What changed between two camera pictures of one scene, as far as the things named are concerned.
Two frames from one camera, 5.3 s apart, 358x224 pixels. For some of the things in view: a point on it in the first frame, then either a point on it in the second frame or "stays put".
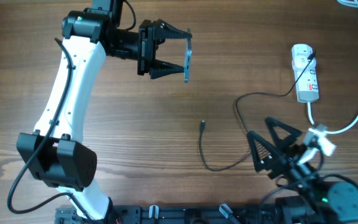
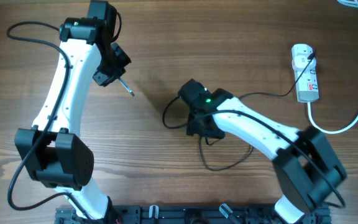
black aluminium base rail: [174, 214] stays put
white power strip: [306, 81] stays put
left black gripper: [147, 35] to [101, 79]
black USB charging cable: [203, 125] stays put
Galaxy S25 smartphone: [188, 58] to [128, 88]
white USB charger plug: [301, 61] stays put
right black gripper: [292, 155] to [192, 128]
